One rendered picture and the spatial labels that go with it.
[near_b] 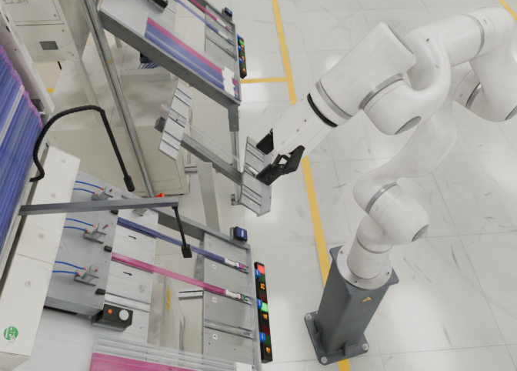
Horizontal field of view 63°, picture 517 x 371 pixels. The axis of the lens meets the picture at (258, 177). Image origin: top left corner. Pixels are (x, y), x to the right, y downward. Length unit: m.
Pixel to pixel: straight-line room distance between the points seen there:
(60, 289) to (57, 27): 1.14
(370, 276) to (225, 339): 0.54
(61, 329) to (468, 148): 2.66
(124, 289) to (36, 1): 1.13
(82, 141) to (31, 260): 1.35
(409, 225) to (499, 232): 1.61
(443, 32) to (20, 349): 0.94
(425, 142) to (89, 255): 0.85
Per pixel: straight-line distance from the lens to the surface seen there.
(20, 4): 1.88
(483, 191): 2.92
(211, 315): 1.32
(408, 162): 1.16
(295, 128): 0.72
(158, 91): 2.31
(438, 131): 1.12
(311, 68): 3.47
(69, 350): 1.06
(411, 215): 1.20
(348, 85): 0.69
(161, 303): 1.59
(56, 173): 1.12
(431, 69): 0.78
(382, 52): 0.68
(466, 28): 0.88
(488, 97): 1.05
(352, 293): 1.51
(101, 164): 2.39
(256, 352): 1.38
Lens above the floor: 2.06
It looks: 51 degrees down
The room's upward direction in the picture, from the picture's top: straight up
